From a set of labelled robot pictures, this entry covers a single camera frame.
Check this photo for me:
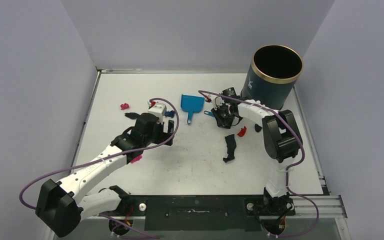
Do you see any blue plastic dustpan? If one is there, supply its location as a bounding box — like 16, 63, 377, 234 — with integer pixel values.
180, 94, 205, 125

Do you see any blue hand brush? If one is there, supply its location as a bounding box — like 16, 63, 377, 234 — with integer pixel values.
203, 110, 214, 117

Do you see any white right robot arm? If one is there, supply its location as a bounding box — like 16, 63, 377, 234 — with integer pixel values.
206, 87, 303, 216

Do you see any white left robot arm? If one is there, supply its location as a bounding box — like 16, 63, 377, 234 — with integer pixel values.
35, 112, 179, 238

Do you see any red paper scrap centre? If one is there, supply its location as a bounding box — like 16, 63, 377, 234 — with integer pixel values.
237, 126, 247, 137

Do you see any black paper scrap left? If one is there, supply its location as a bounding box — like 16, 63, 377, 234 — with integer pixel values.
124, 112, 141, 120

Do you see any large pink paper scrap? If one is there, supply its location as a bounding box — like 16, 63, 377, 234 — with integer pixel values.
130, 155, 142, 164

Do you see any dark blue paper scrap centre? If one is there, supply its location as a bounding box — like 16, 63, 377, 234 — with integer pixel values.
164, 110, 176, 118

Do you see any large black paper scrap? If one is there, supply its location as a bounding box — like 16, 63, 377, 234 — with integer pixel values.
223, 134, 237, 163

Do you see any small pink paper scrap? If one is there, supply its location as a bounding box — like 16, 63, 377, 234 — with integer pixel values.
120, 103, 130, 111

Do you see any dark blue gold-rimmed bin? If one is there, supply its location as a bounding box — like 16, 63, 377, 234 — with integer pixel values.
240, 44, 304, 110

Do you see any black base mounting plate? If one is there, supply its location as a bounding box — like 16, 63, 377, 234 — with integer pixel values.
108, 195, 296, 232

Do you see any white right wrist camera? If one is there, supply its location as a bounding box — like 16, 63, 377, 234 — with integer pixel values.
203, 94, 212, 103

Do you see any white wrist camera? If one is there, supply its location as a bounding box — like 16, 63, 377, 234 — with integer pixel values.
203, 94, 212, 103
147, 102, 167, 119

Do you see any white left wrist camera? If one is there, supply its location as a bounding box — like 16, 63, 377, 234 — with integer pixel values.
147, 102, 167, 119

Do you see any aluminium rail frame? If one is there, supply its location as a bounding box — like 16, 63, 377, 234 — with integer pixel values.
291, 195, 348, 219

